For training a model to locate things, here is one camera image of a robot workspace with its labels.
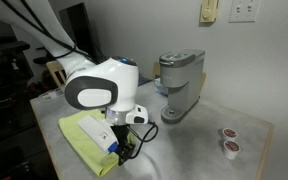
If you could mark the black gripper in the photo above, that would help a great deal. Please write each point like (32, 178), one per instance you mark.
(122, 138)

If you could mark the yellow microfiber towel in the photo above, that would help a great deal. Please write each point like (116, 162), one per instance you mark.
(80, 143)

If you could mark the dark grey cloth mat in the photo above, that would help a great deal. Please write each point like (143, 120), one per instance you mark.
(144, 81)

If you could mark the blue plastic container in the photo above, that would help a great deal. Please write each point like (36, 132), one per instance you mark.
(158, 85)

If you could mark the grey pod coffee machine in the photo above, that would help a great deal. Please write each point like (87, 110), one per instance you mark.
(180, 83)

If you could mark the clear plastic tray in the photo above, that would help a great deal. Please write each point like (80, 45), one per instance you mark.
(49, 95)

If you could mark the white coffee pod red lid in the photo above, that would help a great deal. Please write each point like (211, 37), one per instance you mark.
(231, 148)
(230, 133)

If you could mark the light wooden chair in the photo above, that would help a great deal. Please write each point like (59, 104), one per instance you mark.
(58, 75)

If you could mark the black monitor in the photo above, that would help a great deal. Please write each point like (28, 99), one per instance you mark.
(80, 26)

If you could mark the black shelf unit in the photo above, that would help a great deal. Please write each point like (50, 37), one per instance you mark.
(4, 83)

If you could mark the beige wall thermostat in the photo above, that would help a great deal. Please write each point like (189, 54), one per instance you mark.
(208, 11)

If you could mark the white light switch plate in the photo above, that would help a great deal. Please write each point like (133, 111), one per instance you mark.
(244, 10)

